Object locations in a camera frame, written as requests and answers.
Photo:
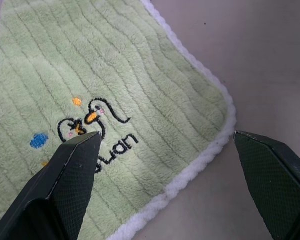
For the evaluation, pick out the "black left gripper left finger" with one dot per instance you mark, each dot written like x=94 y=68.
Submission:
x=65 y=180

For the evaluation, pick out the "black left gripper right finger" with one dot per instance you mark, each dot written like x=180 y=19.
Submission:
x=272 y=180

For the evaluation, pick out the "green towel with duck embroidery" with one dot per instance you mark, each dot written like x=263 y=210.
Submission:
x=115 y=62

